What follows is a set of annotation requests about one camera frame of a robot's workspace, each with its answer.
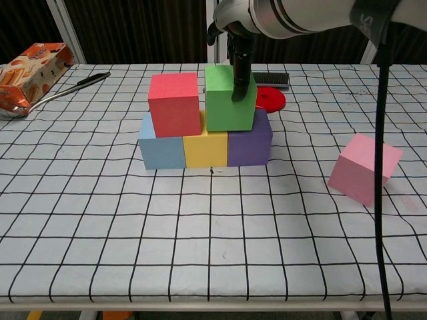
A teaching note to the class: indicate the yellow foam cube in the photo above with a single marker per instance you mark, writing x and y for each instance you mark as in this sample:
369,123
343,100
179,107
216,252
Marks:
205,150

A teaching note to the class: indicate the pink foam cube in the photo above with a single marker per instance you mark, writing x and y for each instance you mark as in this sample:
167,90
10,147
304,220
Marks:
353,170

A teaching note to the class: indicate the dark corrugated partition panel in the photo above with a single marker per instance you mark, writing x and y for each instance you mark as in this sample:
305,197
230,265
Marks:
26,23
410,46
140,30
300,50

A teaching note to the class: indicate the light blue foam cube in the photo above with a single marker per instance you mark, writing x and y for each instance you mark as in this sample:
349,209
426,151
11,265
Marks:
161,153

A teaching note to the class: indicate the red foam cube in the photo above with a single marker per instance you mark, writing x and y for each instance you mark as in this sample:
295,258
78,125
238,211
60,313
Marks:
173,106

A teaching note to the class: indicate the purple foam cube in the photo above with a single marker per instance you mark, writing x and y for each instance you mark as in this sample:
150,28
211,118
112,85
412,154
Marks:
248,148

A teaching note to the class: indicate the white black checkered tablecloth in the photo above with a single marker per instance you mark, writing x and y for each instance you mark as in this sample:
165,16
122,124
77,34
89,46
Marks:
213,250

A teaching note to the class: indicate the grey brush black bristles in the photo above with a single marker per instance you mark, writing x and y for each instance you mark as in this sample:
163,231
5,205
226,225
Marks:
270,78

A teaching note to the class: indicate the red round plastic lid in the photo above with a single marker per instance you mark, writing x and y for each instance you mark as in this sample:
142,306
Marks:
272,100

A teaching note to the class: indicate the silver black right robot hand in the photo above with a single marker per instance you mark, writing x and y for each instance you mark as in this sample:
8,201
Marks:
237,15

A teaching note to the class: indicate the green foam cube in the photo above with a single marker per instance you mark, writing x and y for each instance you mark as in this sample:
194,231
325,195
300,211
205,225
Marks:
220,106

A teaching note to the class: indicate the orange biscuit snack box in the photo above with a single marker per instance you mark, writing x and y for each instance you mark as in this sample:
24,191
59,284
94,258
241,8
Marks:
36,66

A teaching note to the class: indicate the white partition frame post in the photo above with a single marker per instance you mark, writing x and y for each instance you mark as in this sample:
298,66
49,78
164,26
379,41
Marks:
70,33
367,55
211,55

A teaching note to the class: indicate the grey metal table frame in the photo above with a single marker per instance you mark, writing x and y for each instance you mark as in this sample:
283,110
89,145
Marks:
233,306

